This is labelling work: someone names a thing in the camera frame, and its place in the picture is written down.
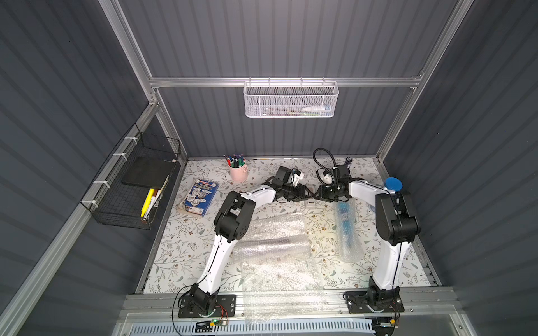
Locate blue glass bottle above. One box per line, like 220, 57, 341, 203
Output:
337, 201, 356, 256

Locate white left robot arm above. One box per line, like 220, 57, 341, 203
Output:
186, 166, 313, 315

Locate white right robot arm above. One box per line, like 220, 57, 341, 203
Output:
316, 162, 420, 313

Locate pink pen holder cup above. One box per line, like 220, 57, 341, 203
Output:
229, 164, 248, 183

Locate blue-lidded pencil tube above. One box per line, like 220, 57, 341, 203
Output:
384, 176, 403, 192

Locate blue children's book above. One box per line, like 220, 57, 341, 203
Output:
182, 179, 219, 217

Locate yellow highlighter marker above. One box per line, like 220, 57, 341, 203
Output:
140, 188, 156, 218

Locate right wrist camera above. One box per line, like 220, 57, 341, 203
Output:
322, 171, 334, 185

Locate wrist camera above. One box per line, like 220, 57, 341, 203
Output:
322, 171, 334, 185
290, 168, 304, 187

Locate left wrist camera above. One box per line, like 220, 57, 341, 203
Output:
290, 168, 304, 187

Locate white wire mesh basket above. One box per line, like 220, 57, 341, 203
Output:
243, 81, 340, 118

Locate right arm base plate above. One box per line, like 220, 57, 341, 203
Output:
343, 291, 405, 314

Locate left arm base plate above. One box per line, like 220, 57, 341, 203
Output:
175, 294, 237, 319

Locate black wire wall basket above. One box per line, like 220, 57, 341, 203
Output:
81, 127, 181, 230

